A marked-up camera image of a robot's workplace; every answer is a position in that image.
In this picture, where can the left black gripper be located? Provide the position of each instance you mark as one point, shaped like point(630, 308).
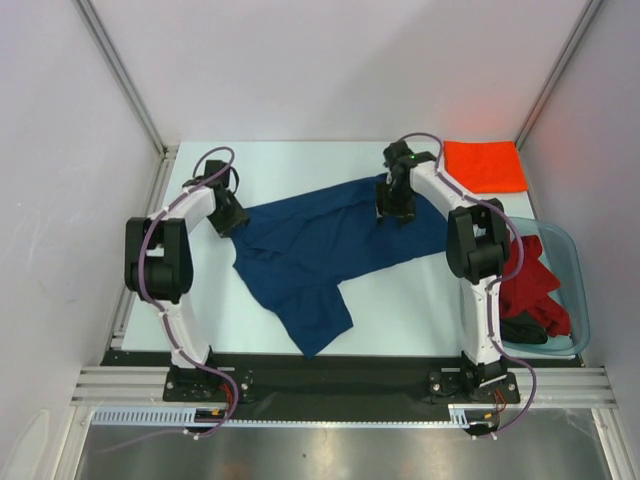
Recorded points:
point(238, 217)

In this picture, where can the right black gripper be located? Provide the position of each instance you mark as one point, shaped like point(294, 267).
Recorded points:
point(395, 209)

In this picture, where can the blue t shirt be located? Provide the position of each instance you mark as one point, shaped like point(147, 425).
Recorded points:
point(294, 253)

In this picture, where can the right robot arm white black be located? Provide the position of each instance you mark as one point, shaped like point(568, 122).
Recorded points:
point(477, 251)

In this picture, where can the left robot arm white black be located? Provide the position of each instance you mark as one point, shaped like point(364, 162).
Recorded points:
point(159, 268)

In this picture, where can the folded orange t shirt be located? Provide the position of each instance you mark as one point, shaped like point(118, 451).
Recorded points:
point(491, 167)

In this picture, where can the red t shirt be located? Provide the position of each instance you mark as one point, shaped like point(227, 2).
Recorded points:
point(529, 292)

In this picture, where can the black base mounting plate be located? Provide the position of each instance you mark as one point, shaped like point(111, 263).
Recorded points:
point(339, 388)

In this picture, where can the black t shirt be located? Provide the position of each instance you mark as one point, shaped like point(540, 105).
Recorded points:
point(522, 330)

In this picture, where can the clear blue plastic bin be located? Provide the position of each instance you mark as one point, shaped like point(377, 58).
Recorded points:
point(561, 258)

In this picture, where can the left aluminium corner post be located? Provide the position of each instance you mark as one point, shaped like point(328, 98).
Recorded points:
point(114, 62)

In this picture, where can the aluminium corner post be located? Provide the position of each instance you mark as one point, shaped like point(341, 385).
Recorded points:
point(114, 62)
point(569, 50)

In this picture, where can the white slotted cable duct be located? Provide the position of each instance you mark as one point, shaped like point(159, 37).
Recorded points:
point(192, 417)

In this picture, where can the aluminium rail front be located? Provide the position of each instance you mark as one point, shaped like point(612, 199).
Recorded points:
point(579, 388)

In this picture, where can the right aluminium corner post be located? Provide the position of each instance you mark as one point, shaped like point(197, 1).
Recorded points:
point(569, 50)

